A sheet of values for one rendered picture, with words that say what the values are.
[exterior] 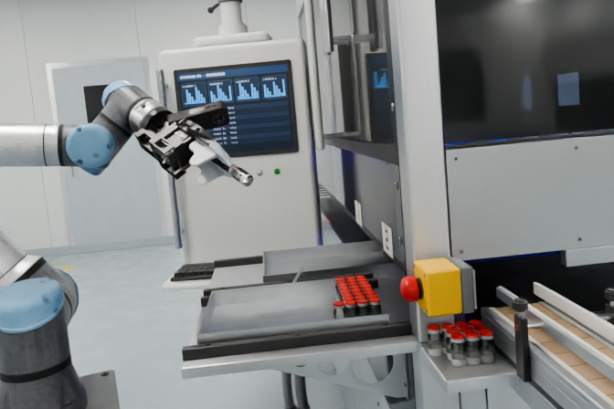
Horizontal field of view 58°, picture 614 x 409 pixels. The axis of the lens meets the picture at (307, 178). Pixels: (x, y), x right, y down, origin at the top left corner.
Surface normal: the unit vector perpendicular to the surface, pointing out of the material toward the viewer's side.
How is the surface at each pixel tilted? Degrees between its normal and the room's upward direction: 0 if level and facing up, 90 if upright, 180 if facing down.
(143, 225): 90
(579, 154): 90
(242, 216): 90
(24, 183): 90
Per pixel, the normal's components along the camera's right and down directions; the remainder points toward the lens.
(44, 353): 0.70, 0.01
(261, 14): 0.07, 0.09
